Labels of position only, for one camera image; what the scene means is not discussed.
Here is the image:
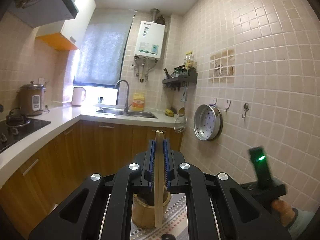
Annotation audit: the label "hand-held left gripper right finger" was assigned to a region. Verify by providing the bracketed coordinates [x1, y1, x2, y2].
[163, 139, 293, 240]

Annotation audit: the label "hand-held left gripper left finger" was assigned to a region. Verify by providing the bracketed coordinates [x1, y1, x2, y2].
[29, 139, 157, 240]

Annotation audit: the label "bamboo utensil holder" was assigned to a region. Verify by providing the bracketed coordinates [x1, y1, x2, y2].
[131, 185, 172, 230]

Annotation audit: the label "person's right forearm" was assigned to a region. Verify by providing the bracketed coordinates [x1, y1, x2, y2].
[286, 208, 317, 240]

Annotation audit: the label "person's right hand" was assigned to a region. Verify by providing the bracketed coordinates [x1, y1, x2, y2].
[271, 197, 298, 228]

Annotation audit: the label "steel strainer ladle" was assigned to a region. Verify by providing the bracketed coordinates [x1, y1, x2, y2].
[174, 115, 187, 133]

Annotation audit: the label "steel kitchen sink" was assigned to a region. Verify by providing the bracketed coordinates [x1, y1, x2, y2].
[96, 107, 158, 119]

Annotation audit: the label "round steel steamer tray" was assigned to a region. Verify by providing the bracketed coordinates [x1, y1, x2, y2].
[194, 104, 222, 141]

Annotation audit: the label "striped woven tablecloth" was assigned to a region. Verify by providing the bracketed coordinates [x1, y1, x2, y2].
[130, 195, 188, 240]

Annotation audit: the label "yellow detergent bottle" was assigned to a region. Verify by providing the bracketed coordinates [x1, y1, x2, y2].
[132, 92, 146, 112]

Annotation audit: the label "dark gooseneck faucet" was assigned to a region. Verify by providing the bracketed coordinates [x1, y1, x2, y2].
[115, 79, 130, 113]

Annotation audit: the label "steel water heater pipes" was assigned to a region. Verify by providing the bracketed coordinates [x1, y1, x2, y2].
[132, 59, 158, 83]

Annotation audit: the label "white kitchen countertop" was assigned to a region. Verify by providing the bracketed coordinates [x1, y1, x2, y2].
[0, 104, 183, 188]

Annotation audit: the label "white electric kettle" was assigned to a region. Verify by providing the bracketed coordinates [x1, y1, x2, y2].
[72, 87, 87, 107]

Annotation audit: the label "grey window blind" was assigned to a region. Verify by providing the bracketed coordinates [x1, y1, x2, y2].
[74, 19, 134, 88]

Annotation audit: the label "white gas water heater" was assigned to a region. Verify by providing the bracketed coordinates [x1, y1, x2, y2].
[134, 20, 167, 60]

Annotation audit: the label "black glass gas stove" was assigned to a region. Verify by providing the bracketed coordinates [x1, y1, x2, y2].
[0, 107, 52, 154]

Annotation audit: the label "brown rice cooker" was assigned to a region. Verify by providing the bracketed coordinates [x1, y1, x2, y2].
[19, 81, 47, 117]

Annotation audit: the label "grey range hood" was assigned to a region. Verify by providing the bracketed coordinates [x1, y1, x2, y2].
[7, 0, 79, 28]

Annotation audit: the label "black wall spice rack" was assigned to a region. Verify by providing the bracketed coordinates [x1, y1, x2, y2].
[162, 72, 198, 89]

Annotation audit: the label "white and orange wall cabinet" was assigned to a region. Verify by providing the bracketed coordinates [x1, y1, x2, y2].
[35, 0, 97, 51]

